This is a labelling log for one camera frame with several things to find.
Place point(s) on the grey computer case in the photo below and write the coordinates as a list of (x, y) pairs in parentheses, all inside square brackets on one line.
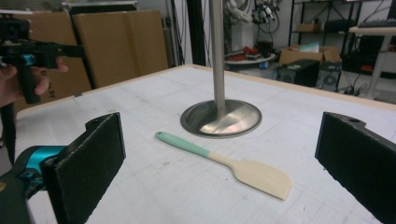
[(329, 77)]

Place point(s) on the large flat cardboard box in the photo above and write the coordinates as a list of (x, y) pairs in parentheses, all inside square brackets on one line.
[(124, 46), (67, 77)]

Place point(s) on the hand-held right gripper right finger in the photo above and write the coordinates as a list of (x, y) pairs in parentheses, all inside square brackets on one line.
[(358, 161)]

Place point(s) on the small cardboard box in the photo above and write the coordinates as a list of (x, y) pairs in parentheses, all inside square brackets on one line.
[(308, 27)]

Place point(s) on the black metal shelf rack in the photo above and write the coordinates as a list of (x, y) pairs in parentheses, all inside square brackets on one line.
[(323, 31)]

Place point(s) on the black stand leg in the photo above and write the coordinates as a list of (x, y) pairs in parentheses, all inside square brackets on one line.
[(8, 133)]

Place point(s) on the open cardboard box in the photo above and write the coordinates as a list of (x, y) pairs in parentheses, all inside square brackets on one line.
[(299, 56)]

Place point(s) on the white desk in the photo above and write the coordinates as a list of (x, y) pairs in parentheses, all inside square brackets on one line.
[(378, 31)]

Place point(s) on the round white table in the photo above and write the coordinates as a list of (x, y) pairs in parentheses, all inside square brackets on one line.
[(249, 60)]

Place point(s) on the black computer case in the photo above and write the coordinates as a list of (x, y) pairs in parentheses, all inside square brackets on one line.
[(300, 73)]

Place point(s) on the metal stand with round base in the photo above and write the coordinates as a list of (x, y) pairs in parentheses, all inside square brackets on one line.
[(222, 119)]

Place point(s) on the black vertical post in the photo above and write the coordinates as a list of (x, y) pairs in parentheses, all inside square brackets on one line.
[(196, 31)]

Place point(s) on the black keyboard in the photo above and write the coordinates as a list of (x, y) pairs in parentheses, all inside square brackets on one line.
[(378, 23)]

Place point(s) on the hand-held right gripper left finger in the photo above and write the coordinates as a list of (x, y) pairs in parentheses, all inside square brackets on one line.
[(90, 161)]

